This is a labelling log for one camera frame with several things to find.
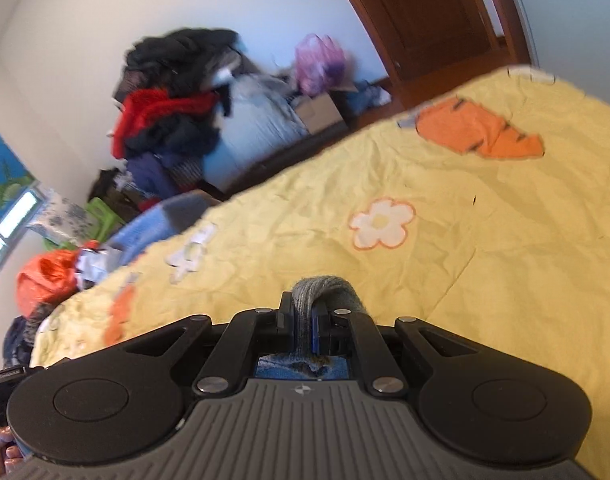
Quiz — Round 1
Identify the grey and navy knit sweater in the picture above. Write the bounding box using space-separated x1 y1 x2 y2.
254 275 367 380

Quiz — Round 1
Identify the pile of dark clothes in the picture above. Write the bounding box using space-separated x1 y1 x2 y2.
110 28 240 211

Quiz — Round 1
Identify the person's right hand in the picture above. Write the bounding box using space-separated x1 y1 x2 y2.
0 427 24 478

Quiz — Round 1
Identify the cardboard box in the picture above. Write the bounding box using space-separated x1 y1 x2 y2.
294 93 347 136

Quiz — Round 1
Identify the yellow patterned bed cover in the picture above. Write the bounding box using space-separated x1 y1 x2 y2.
32 67 610 479

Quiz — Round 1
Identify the grey padded bundle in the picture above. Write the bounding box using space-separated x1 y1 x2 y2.
203 74 308 193

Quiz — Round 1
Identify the green plastic stool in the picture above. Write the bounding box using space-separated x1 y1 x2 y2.
29 195 125 250

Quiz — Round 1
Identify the orange plastic bag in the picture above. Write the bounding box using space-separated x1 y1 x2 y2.
15 240 100 318

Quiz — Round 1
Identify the pink plastic bag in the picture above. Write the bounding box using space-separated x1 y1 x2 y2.
295 34 349 98

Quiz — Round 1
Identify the brown wooden door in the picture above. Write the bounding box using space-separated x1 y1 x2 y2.
349 0 532 108

